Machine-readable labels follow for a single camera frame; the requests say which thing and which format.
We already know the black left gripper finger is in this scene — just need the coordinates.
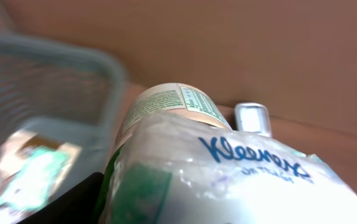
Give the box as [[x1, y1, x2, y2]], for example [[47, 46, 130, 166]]
[[19, 172, 103, 224]]

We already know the Kleenex tissue pack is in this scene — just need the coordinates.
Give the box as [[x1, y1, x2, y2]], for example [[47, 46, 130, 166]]
[[99, 111, 357, 224]]

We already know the green lid white jar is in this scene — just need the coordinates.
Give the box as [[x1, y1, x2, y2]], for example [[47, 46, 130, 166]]
[[91, 83, 231, 223]]

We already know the white barcode scanner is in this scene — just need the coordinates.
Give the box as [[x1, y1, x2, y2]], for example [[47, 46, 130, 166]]
[[234, 103, 272, 138]]

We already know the teal snack packet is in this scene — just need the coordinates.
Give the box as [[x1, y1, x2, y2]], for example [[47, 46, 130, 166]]
[[0, 147, 70, 211]]

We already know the brown white snack bag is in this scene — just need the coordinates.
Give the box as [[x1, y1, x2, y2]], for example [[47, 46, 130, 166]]
[[0, 129, 82, 223]]

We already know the grey plastic mesh basket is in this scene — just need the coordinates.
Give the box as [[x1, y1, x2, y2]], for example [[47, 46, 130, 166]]
[[0, 32, 125, 196]]

